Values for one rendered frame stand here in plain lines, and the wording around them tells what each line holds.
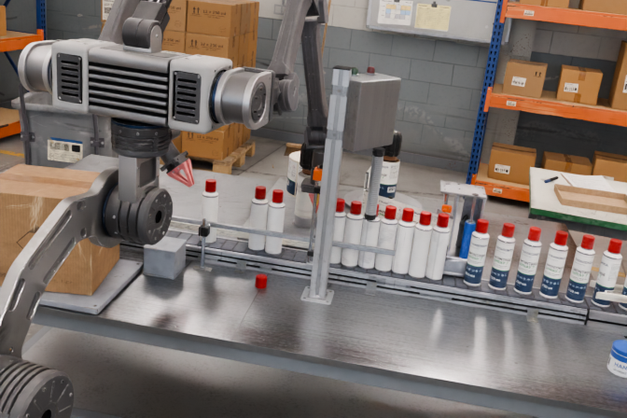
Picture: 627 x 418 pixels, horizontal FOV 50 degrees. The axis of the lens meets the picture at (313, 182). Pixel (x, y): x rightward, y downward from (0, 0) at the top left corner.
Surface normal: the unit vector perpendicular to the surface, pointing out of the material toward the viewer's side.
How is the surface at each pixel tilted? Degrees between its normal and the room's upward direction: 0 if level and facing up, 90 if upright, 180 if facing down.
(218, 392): 0
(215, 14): 89
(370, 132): 90
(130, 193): 90
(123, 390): 0
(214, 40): 89
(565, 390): 0
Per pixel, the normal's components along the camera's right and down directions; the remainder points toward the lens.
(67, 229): 0.95, 0.18
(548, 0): -0.30, 0.29
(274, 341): 0.10, -0.95
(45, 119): 0.03, 0.37
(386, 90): 0.71, 0.29
